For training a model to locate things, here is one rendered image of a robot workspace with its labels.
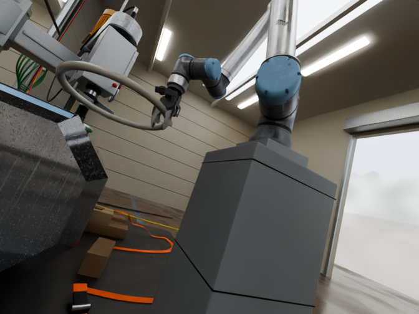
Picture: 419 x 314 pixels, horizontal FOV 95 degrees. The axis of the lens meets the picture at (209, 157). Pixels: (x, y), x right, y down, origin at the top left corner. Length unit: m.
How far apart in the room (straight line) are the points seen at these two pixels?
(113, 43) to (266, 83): 1.23
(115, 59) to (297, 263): 1.59
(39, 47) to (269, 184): 2.03
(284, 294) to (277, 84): 0.66
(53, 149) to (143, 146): 5.49
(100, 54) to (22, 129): 0.80
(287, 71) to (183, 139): 6.11
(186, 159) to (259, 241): 6.14
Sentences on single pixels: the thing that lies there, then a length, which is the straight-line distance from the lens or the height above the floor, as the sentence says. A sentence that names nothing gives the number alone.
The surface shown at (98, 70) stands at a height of 0.92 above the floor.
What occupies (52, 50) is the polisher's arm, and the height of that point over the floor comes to 1.34.
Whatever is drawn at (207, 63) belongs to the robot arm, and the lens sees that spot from 0.91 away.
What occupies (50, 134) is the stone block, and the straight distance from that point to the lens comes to 1.02.
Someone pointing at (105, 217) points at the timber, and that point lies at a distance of 2.11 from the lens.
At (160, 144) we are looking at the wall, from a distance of 6.51.
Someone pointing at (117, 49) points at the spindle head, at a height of 1.41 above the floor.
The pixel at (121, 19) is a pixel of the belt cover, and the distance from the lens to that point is 1.78.
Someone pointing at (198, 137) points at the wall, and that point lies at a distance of 6.91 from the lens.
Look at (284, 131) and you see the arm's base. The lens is 0.86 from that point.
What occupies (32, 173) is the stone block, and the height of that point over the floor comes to 0.50.
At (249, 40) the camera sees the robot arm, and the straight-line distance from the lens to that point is 1.12.
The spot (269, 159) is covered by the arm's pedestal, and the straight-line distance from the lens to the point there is 0.62.
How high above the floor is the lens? 0.64
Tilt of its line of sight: 12 degrees up
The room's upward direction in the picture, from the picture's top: 20 degrees clockwise
